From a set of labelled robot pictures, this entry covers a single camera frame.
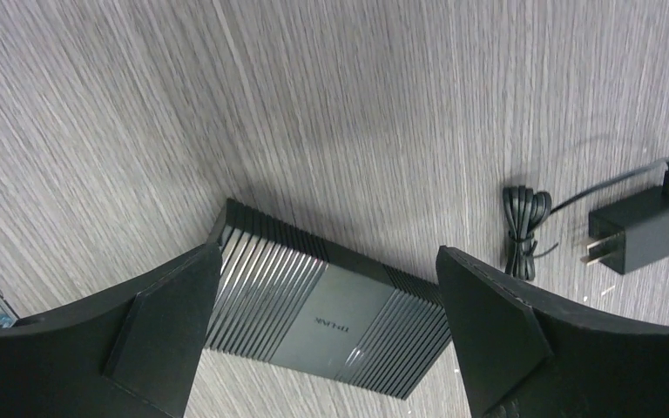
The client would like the black power adapter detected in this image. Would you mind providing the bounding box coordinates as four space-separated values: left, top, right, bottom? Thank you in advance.
502 158 669 281

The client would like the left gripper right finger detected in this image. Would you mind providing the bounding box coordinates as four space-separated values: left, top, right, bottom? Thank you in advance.
436 246 669 417

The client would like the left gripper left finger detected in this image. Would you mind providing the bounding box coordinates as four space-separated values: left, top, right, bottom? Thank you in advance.
0 244 221 417

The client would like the black network switch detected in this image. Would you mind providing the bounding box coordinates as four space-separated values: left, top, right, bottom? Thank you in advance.
206 199 451 399

